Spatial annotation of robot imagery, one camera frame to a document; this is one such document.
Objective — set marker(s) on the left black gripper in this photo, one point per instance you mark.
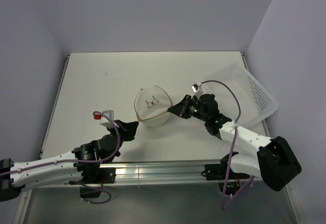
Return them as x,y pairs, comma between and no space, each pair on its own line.
128,129

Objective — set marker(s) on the round mesh laundry bag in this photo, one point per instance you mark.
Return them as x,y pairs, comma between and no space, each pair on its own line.
151,106

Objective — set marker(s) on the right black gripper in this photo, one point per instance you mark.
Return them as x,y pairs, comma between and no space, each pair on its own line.
181,109

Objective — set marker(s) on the aluminium rail frame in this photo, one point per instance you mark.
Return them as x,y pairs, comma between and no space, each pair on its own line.
155,182

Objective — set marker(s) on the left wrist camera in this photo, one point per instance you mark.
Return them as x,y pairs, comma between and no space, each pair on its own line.
105,118

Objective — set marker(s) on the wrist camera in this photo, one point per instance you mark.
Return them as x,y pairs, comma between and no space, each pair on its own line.
105,118
197,89

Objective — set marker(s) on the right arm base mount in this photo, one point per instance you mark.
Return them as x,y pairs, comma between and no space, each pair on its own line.
217,172

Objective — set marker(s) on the white perforated plastic basket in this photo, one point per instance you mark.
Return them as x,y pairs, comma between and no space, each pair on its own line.
255,102

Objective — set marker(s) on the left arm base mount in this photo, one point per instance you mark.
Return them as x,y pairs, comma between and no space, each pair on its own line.
91,188

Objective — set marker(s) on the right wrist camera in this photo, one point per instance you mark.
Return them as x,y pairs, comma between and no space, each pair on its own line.
197,89

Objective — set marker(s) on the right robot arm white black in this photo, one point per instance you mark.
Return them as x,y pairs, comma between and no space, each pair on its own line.
270,159

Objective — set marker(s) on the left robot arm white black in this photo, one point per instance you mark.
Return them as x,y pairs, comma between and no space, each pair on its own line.
79,165

